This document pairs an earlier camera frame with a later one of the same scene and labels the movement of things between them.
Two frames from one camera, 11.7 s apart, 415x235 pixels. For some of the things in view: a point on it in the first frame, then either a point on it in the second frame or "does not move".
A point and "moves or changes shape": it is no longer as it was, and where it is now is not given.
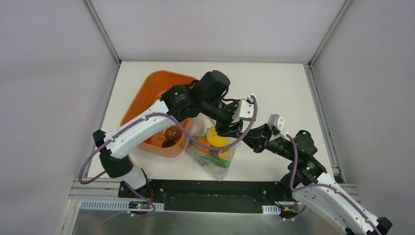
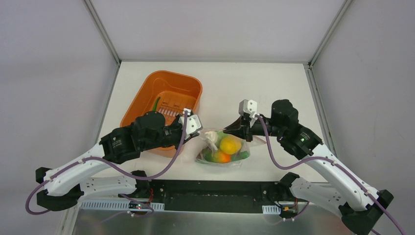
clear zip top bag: [216, 162] moves or changes shape
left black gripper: [227, 126] -> [181, 130]
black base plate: [225, 197] does not move
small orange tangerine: [203, 140] -> [221, 157]
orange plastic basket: [149, 93] does not move
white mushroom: [200, 124] -> [212, 135]
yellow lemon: [214, 139] -> [230, 145]
